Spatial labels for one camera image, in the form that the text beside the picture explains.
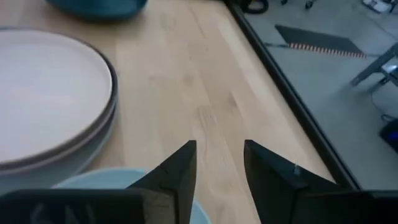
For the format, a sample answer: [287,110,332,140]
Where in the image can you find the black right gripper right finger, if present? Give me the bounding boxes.
[244,139,343,224]

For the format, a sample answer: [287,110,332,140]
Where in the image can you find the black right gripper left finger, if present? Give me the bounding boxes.
[126,139,198,224]

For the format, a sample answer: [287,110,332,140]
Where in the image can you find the pale pink plastic plate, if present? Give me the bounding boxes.
[0,99,119,177]

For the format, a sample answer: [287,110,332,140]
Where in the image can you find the dark teal plastic plate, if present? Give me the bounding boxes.
[45,0,149,21]

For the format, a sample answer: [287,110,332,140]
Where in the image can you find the light blue plastic plate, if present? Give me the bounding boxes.
[51,167,212,224]

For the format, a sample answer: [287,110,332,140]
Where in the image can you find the blue floor device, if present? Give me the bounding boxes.
[379,119,398,154]

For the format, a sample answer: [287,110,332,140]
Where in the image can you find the large grey plastic plate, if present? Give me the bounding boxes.
[0,93,121,196]

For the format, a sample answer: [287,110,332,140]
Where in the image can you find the black floor mat striped edge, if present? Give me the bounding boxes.
[274,24,368,60]

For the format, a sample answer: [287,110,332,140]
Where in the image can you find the grey metal chair legs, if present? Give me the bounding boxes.
[350,42,398,94]

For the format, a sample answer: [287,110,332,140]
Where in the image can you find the black caster wheels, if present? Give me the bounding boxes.
[280,0,315,9]

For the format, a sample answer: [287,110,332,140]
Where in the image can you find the white box on floor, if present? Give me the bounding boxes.
[361,0,398,14]

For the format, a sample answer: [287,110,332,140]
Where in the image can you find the black floor cable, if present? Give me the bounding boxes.
[370,91,396,123]

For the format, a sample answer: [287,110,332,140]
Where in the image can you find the black coiled cable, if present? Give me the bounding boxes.
[241,0,270,15]

